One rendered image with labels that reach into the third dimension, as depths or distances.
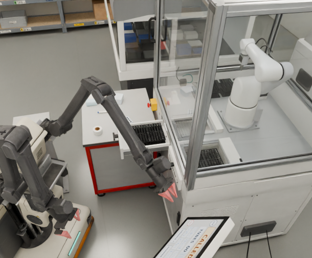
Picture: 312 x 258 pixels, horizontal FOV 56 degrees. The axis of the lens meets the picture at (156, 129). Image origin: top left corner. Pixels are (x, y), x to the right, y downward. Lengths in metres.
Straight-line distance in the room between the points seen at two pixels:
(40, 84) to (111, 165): 2.17
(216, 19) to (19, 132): 0.79
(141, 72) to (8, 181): 1.69
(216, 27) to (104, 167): 1.68
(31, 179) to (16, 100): 2.92
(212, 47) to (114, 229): 1.93
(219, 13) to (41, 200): 1.03
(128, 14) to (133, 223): 1.73
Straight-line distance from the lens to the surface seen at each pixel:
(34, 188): 1.34
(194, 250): 1.33
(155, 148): 2.02
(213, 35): 1.10
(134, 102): 2.56
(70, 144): 3.34
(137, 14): 2.47
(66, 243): 2.37
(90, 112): 2.50
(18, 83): 4.45
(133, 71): 2.71
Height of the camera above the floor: 2.36
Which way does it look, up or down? 44 degrees down
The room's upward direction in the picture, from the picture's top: 2 degrees clockwise
